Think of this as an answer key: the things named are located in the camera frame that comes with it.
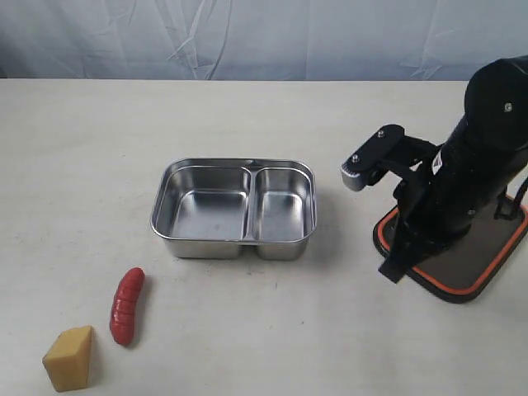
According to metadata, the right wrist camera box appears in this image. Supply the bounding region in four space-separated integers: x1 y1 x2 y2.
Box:
341 124 408 191

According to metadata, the dark transparent box lid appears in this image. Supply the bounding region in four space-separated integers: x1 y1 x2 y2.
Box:
373 191 527 303

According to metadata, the red toy sausage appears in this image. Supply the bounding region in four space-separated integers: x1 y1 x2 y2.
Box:
109 267 145 347

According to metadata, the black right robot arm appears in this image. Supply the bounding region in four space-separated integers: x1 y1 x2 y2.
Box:
379 56 527 283

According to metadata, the stainless steel lunch box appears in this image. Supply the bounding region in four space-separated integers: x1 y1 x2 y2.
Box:
150 158 317 261

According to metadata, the blue-grey backdrop cloth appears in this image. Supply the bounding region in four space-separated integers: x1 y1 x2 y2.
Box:
1 1 527 81

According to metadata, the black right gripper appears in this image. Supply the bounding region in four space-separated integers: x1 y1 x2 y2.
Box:
379 118 527 284

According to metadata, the yellow toy cheese wedge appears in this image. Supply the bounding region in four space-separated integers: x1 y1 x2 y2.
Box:
42 325 93 393

